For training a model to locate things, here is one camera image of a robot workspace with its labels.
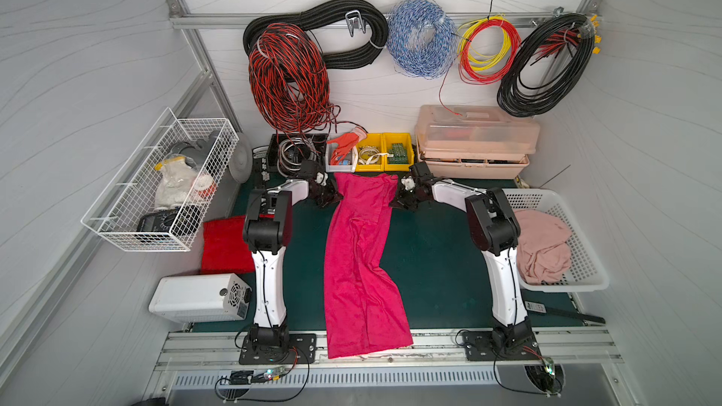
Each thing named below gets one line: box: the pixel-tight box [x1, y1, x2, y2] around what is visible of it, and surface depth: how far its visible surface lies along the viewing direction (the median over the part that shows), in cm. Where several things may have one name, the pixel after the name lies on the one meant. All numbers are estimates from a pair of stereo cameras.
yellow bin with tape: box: [355, 132, 385, 173], surface depth 117 cm
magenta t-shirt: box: [323, 172, 413, 360], surface depth 86 cm
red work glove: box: [327, 125, 368, 166], surface depth 117 cm
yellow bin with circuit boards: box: [382, 132, 415, 172], surface depth 121 cm
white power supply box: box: [148, 272, 253, 324], surface depth 72 cm
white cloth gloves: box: [154, 156, 218, 211], surface depth 69 cm
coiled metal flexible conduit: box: [276, 137, 319, 178], surface depth 113 cm
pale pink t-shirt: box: [514, 208, 572, 285], surface depth 88 cm
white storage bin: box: [325, 139, 359, 173], surface depth 113 cm
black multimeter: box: [137, 203, 202, 239], surface depth 60 cm
